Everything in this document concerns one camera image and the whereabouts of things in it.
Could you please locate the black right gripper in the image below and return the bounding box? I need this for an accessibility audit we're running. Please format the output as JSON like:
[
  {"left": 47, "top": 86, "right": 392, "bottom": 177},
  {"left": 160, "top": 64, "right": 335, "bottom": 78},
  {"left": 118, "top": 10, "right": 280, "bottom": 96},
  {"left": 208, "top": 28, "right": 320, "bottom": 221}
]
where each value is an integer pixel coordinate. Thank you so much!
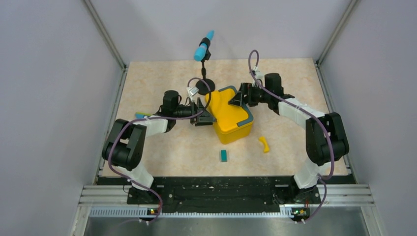
[{"left": 229, "top": 84, "right": 270, "bottom": 108}]

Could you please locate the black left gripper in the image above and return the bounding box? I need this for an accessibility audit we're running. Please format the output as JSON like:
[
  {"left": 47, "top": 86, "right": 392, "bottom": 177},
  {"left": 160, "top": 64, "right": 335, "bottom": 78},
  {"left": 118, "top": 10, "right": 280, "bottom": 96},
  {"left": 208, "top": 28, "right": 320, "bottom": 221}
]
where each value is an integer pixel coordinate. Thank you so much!
[{"left": 173, "top": 97, "right": 216, "bottom": 126}]

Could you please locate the yellow medicine kit box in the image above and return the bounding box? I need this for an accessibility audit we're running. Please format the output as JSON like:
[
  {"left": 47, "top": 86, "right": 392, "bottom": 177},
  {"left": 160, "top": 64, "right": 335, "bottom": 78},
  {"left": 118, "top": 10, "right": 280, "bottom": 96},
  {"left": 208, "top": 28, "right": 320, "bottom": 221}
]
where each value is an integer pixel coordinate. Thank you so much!
[{"left": 205, "top": 86, "right": 254, "bottom": 145}]

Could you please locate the yellow curved plastic piece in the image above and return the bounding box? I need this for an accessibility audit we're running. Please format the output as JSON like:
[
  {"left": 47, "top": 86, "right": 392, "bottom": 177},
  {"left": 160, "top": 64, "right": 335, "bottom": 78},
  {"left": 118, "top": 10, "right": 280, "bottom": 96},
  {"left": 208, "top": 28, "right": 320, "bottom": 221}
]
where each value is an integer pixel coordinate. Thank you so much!
[{"left": 258, "top": 136, "right": 270, "bottom": 153}]

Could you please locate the teal divided tray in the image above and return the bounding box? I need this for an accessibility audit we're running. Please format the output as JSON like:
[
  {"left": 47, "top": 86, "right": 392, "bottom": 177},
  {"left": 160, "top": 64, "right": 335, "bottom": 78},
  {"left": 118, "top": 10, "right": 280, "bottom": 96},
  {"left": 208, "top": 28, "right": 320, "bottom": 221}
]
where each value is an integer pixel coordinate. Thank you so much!
[{"left": 217, "top": 86, "right": 253, "bottom": 131}]

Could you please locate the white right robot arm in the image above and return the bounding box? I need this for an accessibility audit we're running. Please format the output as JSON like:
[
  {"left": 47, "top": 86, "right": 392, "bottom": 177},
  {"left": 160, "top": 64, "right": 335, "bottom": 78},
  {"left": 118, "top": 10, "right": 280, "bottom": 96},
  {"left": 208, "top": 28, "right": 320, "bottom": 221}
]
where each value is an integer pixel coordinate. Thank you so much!
[{"left": 229, "top": 73, "right": 350, "bottom": 203}]

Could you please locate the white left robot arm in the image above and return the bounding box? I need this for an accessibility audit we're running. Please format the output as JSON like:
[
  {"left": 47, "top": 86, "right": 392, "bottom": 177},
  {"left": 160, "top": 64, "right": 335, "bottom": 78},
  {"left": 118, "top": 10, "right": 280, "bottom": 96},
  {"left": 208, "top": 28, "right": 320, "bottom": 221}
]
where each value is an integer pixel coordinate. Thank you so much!
[{"left": 101, "top": 90, "right": 216, "bottom": 203}]

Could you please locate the colourful toy brick block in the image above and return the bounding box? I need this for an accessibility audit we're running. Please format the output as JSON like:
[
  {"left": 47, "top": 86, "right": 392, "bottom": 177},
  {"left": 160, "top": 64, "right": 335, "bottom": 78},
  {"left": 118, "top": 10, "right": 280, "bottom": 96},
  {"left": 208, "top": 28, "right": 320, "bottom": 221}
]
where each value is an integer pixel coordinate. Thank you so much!
[{"left": 134, "top": 112, "right": 151, "bottom": 119}]

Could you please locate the blue microphone on stand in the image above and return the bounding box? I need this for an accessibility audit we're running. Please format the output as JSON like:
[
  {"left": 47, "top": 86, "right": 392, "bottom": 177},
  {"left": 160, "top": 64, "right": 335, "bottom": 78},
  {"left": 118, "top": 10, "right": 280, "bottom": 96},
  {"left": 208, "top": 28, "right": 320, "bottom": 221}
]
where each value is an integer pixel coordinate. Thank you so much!
[{"left": 193, "top": 30, "right": 215, "bottom": 95}]

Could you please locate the teal rectangular block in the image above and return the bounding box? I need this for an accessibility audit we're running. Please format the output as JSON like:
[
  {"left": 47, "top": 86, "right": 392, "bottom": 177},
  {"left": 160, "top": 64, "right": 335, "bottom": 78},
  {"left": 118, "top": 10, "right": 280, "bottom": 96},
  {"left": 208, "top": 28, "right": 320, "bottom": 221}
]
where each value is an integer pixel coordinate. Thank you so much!
[{"left": 220, "top": 149, "right": 228, "bottom": 162}]

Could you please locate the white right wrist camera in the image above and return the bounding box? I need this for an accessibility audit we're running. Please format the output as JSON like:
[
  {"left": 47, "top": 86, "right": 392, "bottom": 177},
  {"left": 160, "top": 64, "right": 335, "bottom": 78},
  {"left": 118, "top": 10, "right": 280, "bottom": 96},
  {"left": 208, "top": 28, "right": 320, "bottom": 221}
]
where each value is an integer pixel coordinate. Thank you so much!
[{"left": 251, "top": 66, "right": 264, "bottom": 81}]

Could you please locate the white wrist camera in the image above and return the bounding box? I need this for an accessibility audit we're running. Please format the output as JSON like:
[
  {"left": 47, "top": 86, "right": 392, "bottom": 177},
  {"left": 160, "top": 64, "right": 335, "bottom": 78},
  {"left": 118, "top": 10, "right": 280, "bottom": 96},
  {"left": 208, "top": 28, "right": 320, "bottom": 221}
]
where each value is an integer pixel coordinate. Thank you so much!
[
  {"left": 186, "top": 86, "right": 199, "bottom": 99},
  {"left": 251, "top": 66, "right": 264, "bottom": 81}
]

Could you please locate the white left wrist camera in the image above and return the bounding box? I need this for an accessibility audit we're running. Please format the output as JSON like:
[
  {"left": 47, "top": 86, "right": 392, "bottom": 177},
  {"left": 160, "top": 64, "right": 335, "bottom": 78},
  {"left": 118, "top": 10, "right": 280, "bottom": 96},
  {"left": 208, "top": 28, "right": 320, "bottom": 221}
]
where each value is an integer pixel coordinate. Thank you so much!
[{"left": 186, "top": 86, "right": 199, "bottom": 99}]

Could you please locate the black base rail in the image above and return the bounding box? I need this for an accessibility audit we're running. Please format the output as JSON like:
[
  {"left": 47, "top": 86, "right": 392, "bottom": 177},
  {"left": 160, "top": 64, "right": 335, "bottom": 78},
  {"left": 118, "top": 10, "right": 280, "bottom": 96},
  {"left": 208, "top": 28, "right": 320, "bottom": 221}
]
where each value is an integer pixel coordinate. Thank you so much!
[{"left": 97, "top": 176, "right": 356, "bottom": 216}]

